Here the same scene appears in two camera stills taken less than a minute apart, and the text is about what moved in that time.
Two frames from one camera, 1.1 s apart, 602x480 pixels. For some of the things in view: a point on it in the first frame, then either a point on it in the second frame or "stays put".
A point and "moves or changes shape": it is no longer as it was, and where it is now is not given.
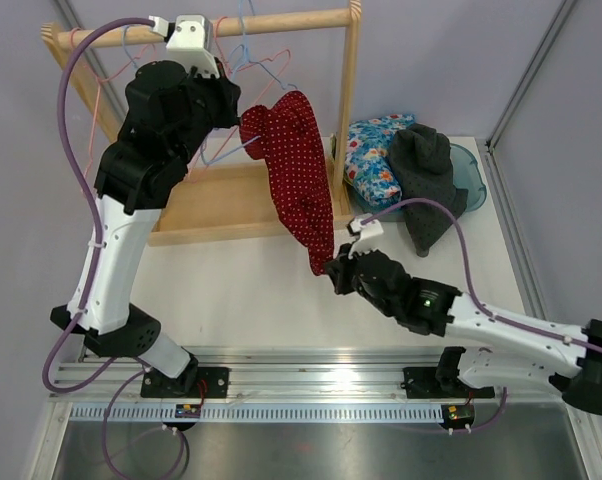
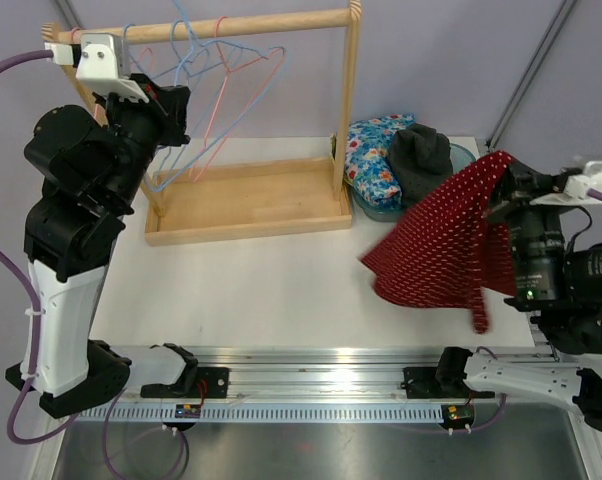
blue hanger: [247, 60] moves or changes shape
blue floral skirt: [367, 165] stays put
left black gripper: [226, 93] → [167, 107]
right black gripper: [340, 268] → [518, 186]
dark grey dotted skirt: [422, 158] stays put
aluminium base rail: [305, 375] stays put
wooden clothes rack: [222, 200] stays put
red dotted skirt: [290, 139] → [440, 249]
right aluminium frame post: [523, 86] stays put
